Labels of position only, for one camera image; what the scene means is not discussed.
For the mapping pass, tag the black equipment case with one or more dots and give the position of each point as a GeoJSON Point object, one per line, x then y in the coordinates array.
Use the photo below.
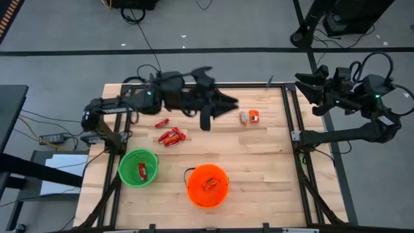
{"type": "Point", "coordinates": [355, 16]}

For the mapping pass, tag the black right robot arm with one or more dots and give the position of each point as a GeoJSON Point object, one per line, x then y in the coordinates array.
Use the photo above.
{"type": "Point", "coordinates": [339, 134]}

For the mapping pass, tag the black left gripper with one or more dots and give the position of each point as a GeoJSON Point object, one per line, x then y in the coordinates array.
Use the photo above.
{"type": "Point", "coordinates": [203, 97]}

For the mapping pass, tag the black frame clamp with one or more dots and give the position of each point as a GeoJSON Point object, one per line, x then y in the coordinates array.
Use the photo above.
{"type": "Point", "coordinates": [150, 80]}
{"type": "Point", "coordinates": [266, 227]}
{"type": "Point", "coordinates": [269, 81]}
{"type": "Point", "coordinates": [152, 227]}

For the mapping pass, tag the dark rug with orange stripes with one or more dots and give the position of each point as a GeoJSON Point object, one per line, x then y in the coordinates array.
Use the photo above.
{"type": "Point", "coordinates": [6, 16]}

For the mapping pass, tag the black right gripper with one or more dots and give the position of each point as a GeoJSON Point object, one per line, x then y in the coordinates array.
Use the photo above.
{"type": "Point", "coordinates": [333, 89]}

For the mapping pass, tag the black desk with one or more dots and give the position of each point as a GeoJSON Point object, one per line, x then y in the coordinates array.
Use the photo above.
{"type": "Point", "coordinates": [11, 113]}

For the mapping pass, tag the green plastic halloween bucket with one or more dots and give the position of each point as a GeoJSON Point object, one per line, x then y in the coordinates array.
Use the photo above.
{"type": "Point", "coordinates": [129, 176]}

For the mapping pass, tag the black box on floor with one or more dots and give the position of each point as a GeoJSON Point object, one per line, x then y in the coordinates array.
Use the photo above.
{"type": "Point", "coordinates": [134, 4]}

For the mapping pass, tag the black power brick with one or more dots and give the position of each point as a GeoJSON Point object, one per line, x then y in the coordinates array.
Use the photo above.
{"type": "Point", "coordinates": [51, 138]}

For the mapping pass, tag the black aluminium table frame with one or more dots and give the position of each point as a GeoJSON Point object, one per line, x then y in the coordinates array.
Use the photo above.
{"type": "Point", "coordinates": [258, 86]}

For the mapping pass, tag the black stand pole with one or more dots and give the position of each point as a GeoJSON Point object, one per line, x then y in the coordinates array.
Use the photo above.
{"type": "Point", "coordinates": [304, 32]}

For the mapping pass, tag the black diagonal beam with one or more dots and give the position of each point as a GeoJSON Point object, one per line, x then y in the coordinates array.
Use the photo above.
{"type": "Point", "coordinates": [39, 171]}

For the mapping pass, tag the red white candy wrapper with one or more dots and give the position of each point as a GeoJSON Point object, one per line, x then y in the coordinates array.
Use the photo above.
{"type": "Point", "coordinates": [243, 118]}

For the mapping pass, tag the white edge plate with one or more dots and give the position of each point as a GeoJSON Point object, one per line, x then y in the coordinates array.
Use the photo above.
{"type": "Point", "coordinates": [121, 231]}
{"type": "Point", "coordinates": [300, 230]}

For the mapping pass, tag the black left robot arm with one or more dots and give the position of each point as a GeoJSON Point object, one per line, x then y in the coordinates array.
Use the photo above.
{"type": "Point", "coordinates": [113, 105]}

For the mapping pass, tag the orange plastic halloween bucket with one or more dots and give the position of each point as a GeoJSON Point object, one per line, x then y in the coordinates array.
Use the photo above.
{"type": "Point", "coordinates": [197, 197]}

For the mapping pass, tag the black caster wheel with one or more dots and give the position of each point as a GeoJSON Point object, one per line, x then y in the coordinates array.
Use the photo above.
{"type": "Point", "coordinates": [20, 228]}

